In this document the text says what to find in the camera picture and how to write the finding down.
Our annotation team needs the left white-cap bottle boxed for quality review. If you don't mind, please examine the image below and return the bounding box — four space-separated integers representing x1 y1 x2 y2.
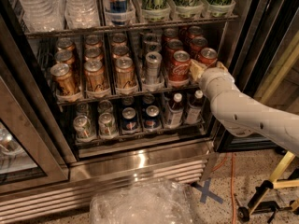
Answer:
165 93 183 128

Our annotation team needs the gold can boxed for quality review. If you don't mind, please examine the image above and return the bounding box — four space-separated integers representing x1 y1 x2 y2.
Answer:
50 63 79 96
112 46 130 59
54 49 75 66
84 48 104 61
84 61 108 92
115 56 136 89

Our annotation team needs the left blue pepsi can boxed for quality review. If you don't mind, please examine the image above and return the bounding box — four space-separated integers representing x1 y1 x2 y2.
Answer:
122 107 138 131

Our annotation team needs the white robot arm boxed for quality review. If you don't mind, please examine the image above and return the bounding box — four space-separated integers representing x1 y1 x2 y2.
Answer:
190 59 299 156

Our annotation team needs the front left gold can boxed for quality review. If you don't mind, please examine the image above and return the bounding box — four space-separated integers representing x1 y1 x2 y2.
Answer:
50 63 79 96

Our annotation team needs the coke can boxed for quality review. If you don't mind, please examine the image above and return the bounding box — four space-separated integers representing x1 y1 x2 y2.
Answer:
190 36 207 59
164 39 183 69
185 26 203 44
162 28 178 44
197 48 218 67
168 50 191 81

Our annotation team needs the clear water bottle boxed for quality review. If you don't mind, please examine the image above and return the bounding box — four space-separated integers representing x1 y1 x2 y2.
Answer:
64 0 100 29
19 0 65 32

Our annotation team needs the blue pepsi can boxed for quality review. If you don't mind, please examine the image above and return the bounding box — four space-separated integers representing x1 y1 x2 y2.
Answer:
144 105 160 129
122 107 138 131

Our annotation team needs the right white-cap bottle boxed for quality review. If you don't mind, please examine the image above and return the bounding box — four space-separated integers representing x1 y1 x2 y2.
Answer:
185 90 204 124

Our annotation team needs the right clear water bottle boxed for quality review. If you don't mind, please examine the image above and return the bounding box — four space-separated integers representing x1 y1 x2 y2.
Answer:
64 0 100 29

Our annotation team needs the blue tape cross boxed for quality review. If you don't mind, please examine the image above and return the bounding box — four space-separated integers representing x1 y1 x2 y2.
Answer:
192 178 223 204

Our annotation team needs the white-cap bottle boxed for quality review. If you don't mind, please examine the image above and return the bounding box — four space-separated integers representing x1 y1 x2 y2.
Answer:
185 90 204 124
165 93 183 128

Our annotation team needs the front silver slim can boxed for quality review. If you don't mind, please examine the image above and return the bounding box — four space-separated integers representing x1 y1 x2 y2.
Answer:
145 51 162 84

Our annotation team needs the left glass fridge door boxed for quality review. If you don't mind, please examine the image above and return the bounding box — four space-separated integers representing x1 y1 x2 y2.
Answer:
0 58 68 195

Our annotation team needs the green-white can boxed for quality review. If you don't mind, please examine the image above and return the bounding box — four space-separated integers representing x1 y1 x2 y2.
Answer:
98 112 117 136
73 115 93 139

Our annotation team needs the front left green-white can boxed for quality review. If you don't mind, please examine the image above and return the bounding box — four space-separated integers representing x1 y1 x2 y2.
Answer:
73 115 93 139

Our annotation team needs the front right gold can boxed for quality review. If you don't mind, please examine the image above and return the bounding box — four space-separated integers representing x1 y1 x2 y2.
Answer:
115 56 136 89

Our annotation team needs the front right green-white can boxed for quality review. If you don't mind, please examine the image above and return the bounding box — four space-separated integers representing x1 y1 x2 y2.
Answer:
98 112 117 136

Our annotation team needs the clear plastic wrap bundle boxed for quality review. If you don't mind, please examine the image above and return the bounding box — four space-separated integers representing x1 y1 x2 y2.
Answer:
90 179 195 224

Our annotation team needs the right blue pepsi can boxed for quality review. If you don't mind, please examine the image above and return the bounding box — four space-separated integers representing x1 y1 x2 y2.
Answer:
144 105 160 129

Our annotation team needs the upper wire shelf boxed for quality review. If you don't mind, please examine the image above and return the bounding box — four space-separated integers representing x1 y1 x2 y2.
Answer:
24 14 238 39

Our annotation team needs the wire shelf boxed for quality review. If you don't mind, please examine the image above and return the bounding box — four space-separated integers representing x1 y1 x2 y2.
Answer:
55 77 198 105
24 14 238 39

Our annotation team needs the front middle gold can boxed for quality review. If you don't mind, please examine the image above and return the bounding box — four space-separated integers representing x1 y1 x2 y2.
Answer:
84 61 108 92

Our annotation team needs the orange cable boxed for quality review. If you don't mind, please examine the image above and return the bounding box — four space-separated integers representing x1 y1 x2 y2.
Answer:
212 152 237 224

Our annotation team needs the yellow black cart frame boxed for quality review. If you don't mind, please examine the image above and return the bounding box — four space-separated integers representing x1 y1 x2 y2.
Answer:
237 151 299 224

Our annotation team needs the middle wire shelf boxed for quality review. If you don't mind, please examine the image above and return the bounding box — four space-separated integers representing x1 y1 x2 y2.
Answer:
55 77 198 105

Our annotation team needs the left clear water bottle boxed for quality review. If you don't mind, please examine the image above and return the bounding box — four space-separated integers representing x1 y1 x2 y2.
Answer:
19 0 65 32

